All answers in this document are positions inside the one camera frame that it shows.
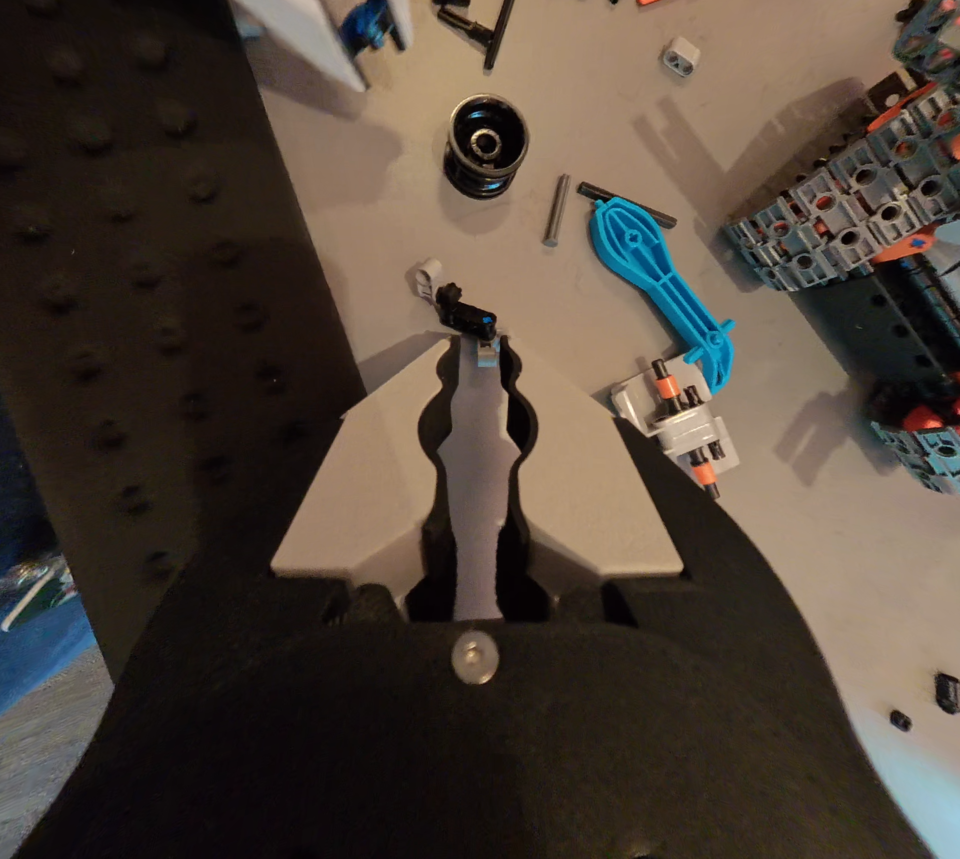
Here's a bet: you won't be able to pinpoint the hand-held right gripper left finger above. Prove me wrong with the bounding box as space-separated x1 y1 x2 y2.
270 335 459 622

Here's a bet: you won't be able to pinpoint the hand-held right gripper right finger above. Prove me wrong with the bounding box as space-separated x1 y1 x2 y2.
499 335 687 622

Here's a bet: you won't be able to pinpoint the blue translucent ball piece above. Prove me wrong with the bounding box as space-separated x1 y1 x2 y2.
337 0 399 54

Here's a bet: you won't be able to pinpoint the black angled connector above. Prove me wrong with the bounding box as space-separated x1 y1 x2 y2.
444 302 498 340

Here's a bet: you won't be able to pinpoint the black toy wheel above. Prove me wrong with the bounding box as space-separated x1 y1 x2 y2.
442 94 531 200

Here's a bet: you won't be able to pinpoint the white block with orange pins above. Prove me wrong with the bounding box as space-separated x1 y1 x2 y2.
609 358 742 500

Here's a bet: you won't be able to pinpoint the black long pin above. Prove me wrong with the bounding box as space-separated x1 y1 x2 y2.
437 7 496 46

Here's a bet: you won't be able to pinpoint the long black axle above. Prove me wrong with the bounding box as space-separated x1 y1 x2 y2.
483 0 525 73

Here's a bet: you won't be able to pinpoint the blue plastic tool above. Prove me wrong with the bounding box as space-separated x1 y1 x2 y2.
588 196 736 395

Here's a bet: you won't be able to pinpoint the black perforated panel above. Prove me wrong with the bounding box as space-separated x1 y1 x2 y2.
0 0 370 680

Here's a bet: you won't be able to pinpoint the steel axle rod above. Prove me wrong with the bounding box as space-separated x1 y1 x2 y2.
543 174 571 247

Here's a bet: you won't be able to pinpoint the short black cross axle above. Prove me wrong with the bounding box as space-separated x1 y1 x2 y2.
576 181 678 230

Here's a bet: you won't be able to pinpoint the grey two-hole beam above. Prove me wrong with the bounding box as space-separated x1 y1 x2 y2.
660 36 702 78

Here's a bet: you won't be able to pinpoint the person's blue jeans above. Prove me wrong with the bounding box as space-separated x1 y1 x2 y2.
0 596 99 714

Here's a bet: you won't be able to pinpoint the tracked toy robot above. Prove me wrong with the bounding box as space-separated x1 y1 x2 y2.
723 0 960 496

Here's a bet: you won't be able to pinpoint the key ring tag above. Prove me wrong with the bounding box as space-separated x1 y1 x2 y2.
0 555 80 635

